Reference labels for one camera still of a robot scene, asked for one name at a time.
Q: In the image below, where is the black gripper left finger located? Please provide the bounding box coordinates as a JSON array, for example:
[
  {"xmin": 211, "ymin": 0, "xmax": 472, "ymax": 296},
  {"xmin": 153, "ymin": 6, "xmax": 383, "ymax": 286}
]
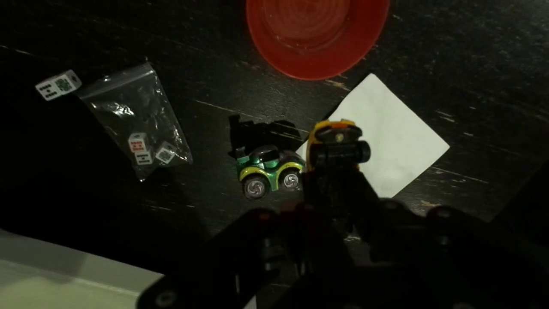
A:
[{"xmin": 228, "ymin": 114, "xmax": 302, "ymax": 157}]

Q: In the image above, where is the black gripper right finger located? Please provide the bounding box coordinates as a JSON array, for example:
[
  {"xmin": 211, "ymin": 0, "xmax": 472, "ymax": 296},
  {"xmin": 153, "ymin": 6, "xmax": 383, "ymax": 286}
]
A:
[{"xmin": 302, "ymin": 159, "xmax": 381, "ymax": 229}]

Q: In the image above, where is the green toy car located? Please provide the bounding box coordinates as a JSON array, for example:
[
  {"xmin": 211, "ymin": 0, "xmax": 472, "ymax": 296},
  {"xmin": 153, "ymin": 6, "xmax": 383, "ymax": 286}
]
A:
[{"xmin": 235, "ymin": 143, "xmax": 304, "ymax": 198}]

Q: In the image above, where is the red plastic plate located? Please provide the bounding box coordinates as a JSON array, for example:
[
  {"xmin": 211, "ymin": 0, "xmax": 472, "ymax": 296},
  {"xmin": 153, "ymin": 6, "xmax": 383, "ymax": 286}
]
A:
[{"xmin": 245, "ymin": 0, "xmax": 391, "ymax": 80}]

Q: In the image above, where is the white square paper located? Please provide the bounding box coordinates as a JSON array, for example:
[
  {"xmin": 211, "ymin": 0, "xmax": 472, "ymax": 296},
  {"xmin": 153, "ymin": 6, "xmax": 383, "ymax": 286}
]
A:
[{"xmin": 322, "ymin": 73, "xmax": 449, "ymax": 197}]

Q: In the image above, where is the clear plastic bag with tiles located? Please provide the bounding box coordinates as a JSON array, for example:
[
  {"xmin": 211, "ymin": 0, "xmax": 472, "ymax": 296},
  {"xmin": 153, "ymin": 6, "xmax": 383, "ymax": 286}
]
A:
[{"xmin": 79, "ymin": 61, "xmax": 194, "ymax": 181}]

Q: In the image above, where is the cream wooden side shelf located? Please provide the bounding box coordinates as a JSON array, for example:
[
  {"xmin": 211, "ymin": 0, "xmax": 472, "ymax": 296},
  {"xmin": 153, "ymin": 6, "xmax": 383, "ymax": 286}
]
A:
[{"xmin": 0, "ymin": 229, "xmax": 159, "ymax": 309}]

